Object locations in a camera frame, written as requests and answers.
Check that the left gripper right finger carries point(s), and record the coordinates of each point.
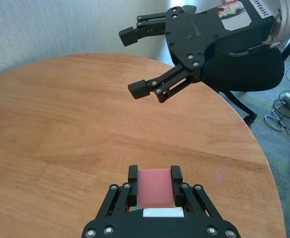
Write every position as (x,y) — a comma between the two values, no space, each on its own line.
(177,188)

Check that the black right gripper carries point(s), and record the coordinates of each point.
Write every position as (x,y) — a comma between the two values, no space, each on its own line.
(196,32)

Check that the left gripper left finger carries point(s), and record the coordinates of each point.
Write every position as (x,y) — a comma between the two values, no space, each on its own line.
(133,188)

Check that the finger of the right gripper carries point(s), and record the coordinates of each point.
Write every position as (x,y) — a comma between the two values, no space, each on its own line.
(139,89)

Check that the pink foam cube block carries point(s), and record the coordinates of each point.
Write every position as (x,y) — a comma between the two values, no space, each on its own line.
(156,188)

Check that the black office chair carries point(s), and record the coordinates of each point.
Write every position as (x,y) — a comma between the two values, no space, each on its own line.
(246,72)

